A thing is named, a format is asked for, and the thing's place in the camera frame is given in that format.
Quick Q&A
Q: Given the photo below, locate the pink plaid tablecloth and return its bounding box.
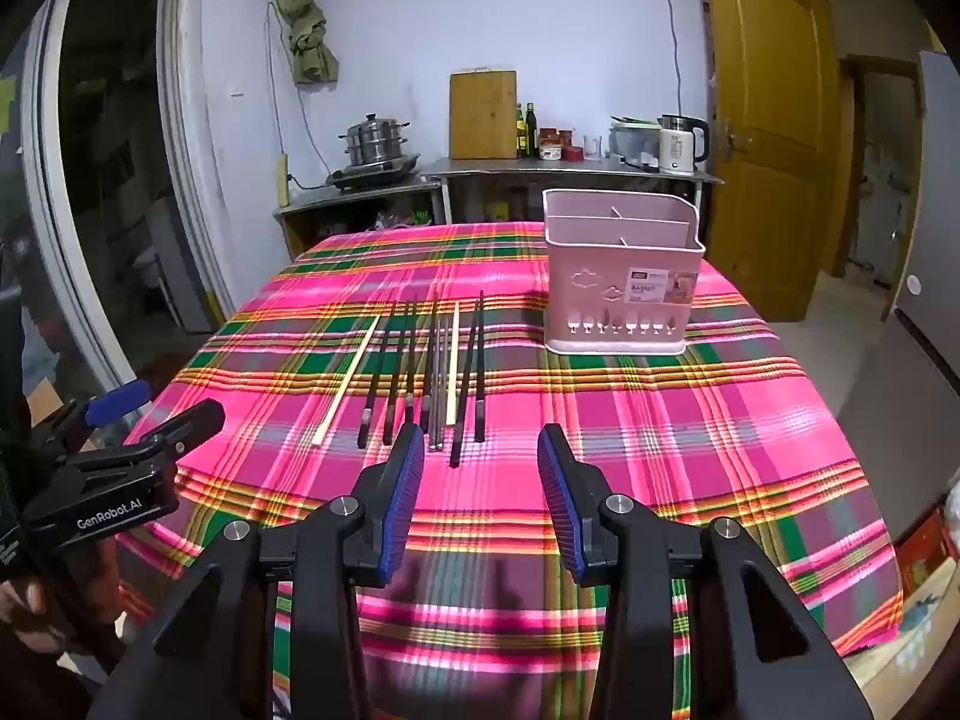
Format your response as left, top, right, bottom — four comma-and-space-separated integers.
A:
120, 221, 905, 720

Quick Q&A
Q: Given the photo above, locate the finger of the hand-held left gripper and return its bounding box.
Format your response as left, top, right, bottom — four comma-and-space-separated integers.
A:
56, 399, 227, 475
34, 380, 153, 458

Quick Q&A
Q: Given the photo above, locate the white framed glass door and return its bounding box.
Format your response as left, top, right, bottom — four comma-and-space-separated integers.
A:
0, 0, 233, 406

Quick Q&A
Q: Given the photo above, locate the hanging green cloth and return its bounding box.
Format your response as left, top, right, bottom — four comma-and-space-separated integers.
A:
274, 0, 340, 85

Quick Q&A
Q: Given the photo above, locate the red cardboard box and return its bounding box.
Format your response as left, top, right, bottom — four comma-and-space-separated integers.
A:
896, 506, 960, 616

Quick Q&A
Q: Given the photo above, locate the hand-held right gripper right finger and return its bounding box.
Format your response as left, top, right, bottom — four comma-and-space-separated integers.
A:
536, 424, 871, 720

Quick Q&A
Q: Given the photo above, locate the white electric kettle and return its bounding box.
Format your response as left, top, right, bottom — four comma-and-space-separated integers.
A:
658, 114, 710, 177

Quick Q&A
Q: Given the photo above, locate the low steel shelf table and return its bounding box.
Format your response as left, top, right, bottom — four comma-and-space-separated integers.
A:
272, 178, 443, 260

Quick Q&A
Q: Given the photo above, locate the row of mixed chopsticks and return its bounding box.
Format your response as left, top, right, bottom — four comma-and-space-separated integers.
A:
311, 290, 488, 468

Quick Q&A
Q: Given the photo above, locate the tall steel counter table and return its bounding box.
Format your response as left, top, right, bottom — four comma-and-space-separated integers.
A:
421, 156, 725, 230

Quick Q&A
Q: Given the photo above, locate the silver refrigerator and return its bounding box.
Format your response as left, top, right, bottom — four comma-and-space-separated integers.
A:
885, 51, 960, 406

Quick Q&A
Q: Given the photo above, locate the wooden cutting board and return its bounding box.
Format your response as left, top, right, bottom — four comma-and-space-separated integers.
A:
448, 70, 518, 160

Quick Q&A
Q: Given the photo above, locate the black wall cable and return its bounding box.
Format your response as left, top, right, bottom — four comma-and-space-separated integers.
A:
656, 0, 685, 117

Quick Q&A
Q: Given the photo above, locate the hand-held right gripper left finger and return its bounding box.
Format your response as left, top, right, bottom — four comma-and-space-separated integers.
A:
86, 424, 427, 720

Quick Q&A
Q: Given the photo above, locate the person's left hand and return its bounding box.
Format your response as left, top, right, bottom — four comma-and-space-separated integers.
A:
0, 577, 50, 642

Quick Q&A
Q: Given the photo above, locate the grey kitchen appliance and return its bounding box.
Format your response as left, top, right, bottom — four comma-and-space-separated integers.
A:
607, 116, 665, 170

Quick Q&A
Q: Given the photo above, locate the yellow wooden door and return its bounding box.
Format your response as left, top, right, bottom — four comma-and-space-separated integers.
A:
701, 0, 833, 320

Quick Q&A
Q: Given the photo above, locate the induction cooktop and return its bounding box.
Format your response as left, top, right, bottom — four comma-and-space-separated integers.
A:
328, 155, 422, 192

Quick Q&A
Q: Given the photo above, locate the pink plastic utensil basket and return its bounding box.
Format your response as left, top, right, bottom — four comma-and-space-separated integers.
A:
541, 189, 707, 356

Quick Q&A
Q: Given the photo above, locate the steel steamer pot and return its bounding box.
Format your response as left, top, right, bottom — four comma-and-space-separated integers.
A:
337, 112, 413, 167

